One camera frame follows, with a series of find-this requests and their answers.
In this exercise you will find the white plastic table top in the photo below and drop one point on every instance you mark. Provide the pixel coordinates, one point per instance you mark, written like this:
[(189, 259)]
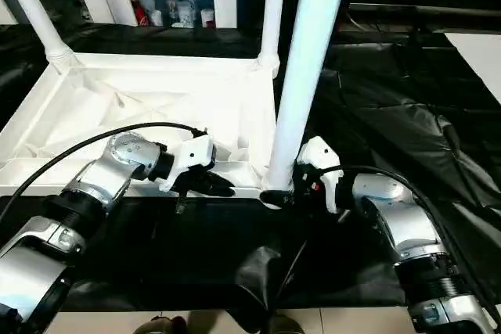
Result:
[(78, 95)]

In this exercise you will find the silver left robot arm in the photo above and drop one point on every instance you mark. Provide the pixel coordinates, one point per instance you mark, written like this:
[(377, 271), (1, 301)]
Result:
[(98, 185)]

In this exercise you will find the black mat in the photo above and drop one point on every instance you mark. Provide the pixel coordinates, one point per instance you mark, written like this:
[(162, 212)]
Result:
[(411, 134)]

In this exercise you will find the white flat board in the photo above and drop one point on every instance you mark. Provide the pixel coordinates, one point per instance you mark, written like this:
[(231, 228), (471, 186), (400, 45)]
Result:
[(477, 64)]

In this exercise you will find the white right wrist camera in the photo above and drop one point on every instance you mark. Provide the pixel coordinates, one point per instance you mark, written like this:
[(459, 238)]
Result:
[(323, 154)]

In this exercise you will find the black rail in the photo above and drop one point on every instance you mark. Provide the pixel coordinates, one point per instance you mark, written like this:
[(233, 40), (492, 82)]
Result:
[(430, 12)]

